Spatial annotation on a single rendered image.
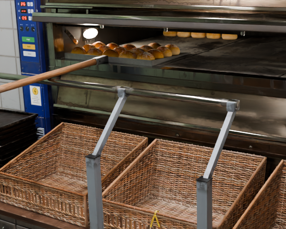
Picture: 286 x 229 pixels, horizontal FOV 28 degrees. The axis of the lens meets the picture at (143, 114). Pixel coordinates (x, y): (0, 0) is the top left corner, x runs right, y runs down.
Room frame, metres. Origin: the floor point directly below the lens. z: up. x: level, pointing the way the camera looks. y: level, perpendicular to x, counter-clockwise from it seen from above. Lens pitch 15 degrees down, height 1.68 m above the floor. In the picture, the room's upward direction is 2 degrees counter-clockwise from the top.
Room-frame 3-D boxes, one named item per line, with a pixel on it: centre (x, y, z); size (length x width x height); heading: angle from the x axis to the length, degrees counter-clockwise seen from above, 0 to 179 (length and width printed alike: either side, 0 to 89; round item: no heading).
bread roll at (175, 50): (2.89, -0.15, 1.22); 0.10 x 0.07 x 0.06; 53
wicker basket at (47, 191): (2.54, 0.34, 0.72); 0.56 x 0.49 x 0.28; 54
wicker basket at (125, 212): (2.20, -0.16, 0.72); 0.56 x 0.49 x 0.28; 57
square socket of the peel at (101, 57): (2.75, 0.20, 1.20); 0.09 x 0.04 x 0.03; 145
